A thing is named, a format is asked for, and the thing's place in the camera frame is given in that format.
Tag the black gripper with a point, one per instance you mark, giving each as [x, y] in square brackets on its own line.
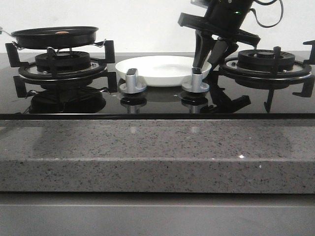
[224, 19]

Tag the white round plate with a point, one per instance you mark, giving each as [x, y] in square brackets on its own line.
[158, 71]

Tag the fried egg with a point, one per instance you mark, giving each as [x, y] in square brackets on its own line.
[62, 32]

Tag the black frying pan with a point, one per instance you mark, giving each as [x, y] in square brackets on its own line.
[42, 38]

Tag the right silver stove knob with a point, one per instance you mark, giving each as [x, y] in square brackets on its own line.
[196, 84]

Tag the silver stove knob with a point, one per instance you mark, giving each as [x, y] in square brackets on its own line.
[196, 84]
[133, 84]

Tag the right black gas burner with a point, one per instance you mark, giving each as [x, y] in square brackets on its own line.
[263, 60]

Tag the black gas burner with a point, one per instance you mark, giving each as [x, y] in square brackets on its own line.
[64, 61]
[263, 60]

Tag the black glass gas cooktop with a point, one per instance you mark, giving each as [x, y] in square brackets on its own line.
[101, 99]

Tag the right black pan support grate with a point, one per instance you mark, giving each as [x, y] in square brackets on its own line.
[274, 65]

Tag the black pan support grate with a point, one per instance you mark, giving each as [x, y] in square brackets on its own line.
[274, 65]
[28, 71]

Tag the left silver stove knob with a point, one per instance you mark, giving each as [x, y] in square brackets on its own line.
[133, 84]

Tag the left black pan support grate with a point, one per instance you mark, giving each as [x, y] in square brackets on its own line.
[28, 71]

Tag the left black gas burner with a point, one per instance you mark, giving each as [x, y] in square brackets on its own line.
[64, 61]

